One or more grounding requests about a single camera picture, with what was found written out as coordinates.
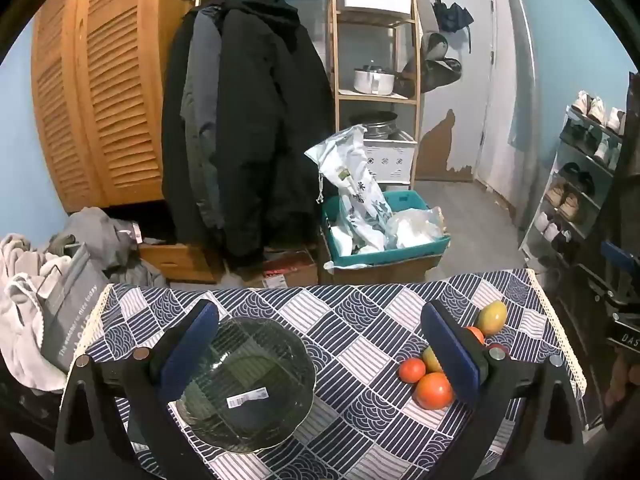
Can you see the person's right hand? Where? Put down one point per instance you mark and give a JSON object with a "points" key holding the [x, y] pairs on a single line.
{"points": [[619, 385]]}

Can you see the black hooded coat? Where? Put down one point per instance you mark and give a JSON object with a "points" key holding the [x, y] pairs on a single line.
{"points": [[270, 135]]}

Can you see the white lattice basket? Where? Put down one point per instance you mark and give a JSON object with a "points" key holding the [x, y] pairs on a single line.
{"points": [[395, 160]]}

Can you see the wooden drawer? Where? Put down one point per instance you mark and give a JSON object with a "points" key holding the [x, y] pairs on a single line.
{"points": [[175, 260]]}

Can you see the teal plastic bin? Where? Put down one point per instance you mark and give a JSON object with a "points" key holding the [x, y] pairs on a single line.
{"points": [[405, 252]]}

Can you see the rows of shoes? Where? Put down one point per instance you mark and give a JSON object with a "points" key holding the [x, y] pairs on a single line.
{"points": [[567, 205]]}

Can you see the grey tote bag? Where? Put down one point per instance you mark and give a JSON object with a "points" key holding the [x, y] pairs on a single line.
{"points": [[70, 310]]}

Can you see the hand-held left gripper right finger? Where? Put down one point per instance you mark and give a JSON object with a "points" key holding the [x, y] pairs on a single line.
{"points": [[452, 355]]}

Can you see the small reddish fruit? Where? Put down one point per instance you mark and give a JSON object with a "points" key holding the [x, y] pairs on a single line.
{"points": [[475, 334]]}

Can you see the yellow-green pear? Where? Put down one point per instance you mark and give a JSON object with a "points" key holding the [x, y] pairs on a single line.
{"points": [[430, 359], [492, 317]]}

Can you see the metal shoe rack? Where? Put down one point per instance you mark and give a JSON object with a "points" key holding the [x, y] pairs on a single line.
{"points": [[555, 170]]}

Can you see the plain cardboard box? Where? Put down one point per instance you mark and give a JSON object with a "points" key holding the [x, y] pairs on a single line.
{"points": [[380, 270]]}

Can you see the cardboard box with red packs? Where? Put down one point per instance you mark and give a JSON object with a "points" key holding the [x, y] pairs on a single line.
{"points": [[290, 272]]}

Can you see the grey jacket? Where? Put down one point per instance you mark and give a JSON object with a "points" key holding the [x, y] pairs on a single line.
{"points": [[200, 100]]}

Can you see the navy white patterned tablecloth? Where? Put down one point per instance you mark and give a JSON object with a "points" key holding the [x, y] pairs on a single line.
{"points": [[360, 320]]}

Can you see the wooden shelf unit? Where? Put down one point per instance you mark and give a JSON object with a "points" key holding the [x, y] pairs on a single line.
{"points": [[334, 60]]}

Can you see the grey cap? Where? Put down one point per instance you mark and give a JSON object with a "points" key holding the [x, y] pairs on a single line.
{"points": [[436, 46]]}

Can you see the printed white plastic bag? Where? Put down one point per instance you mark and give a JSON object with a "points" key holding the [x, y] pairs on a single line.
{"points": [[350, 180]]}

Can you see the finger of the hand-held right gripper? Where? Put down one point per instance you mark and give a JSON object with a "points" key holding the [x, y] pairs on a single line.
{"points": [[622, 257]]}

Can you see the wooden louvered wardrobe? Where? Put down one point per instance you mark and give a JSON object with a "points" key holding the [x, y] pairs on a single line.
{"points": [[115, 85]]}

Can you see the metal pot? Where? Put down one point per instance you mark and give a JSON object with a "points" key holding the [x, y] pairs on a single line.
{"points": [[377, 127]]}

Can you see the ribbed glass bowl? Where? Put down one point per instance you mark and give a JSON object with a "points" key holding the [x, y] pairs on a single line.
{"points": [[250, 360]]}

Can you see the silver duct pipe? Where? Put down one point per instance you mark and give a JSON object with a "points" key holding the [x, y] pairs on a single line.
{"points": [[525, 85]]}

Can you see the white door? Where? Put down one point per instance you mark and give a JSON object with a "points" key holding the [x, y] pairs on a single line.
{"points": [[465, 110]]}

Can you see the clear plastic bag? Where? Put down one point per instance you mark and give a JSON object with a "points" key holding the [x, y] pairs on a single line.
{"points": [[412, 227]]}

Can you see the large orange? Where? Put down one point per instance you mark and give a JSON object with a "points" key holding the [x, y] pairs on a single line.
{"points": [[434, 391]]}

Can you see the white pot with lid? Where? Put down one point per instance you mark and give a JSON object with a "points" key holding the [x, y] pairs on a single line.
{"points": [[372, 82]]}

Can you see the medium orange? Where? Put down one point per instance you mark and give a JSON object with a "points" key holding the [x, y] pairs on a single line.
{"points": [[412, 370]]}

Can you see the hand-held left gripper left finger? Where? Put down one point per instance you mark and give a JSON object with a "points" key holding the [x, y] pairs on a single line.
{"points": [[187, 355]]}

